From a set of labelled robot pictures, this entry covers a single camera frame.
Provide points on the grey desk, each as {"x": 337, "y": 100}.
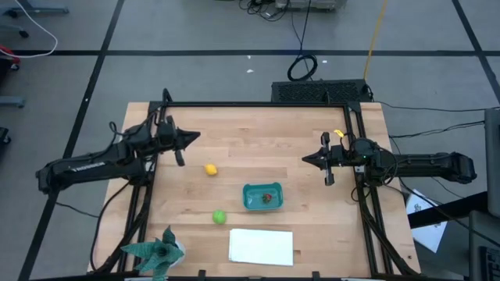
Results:
{"x": 484, "y": 234}

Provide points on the green toy cabbage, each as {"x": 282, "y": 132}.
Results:
{"x": 219, "y": 217}

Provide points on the grey cabinet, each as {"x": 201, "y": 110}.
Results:
{"x": 493, "y": 164}

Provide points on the black computer case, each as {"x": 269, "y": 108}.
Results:
{"x": 320, "y": 91}

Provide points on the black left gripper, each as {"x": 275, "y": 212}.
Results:
{"x": 167, "y": 136}

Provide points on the grey furniture foot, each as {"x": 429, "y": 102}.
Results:
{"x": 11, "y": 102}

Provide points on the black keyboard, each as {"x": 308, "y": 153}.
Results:
{"x": 491, "y": 263}

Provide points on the black floor item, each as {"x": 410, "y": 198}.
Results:
{"x": 4, "y": 136}

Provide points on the black aluminium table frame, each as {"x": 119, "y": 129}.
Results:
{"x": 254, "y": 104}

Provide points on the red object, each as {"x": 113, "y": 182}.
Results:
{"x": 9, "y": 52}

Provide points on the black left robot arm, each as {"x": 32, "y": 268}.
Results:
{"x": 97, "y": 166}

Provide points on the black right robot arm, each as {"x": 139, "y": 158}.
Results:
{"x": 429, "y": 164}

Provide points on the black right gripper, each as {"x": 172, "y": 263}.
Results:
{"x": 338, "y": 156}

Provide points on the teal plastic tupperware container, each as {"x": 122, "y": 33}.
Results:
{"x": 252, "y": 201}

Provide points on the white folded cloth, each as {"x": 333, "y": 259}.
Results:
{"x": 261, "y": 247}

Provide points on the yellow toy lemon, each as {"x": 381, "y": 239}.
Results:
{"x": 211, "y": 169}

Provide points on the yellow tag on arm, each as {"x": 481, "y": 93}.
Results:
{"x": 338, "y": 133}

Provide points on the black table edge clamp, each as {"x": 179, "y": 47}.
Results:
{"x": 201, "y": 275}
{"x": 315, "y": 276}

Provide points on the black bar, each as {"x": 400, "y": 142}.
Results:
{"x": 449, "y": 210}

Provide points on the teal striped artificial plant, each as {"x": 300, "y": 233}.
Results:
{"x": 156, "y": 251}

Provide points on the grey device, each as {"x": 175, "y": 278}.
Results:
{"x": 308, "y": 4}

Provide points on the white printed paper sheet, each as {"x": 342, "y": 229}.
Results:
{"x": 426, "y": 234}

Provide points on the grey chair base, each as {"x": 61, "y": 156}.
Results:
{"x": 39, "y": 9}

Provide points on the white plant pot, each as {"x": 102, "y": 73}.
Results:
{"x": 181, "y": 245}

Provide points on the red toy strawberry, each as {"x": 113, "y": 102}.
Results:
{"x": 267, "y": 198}

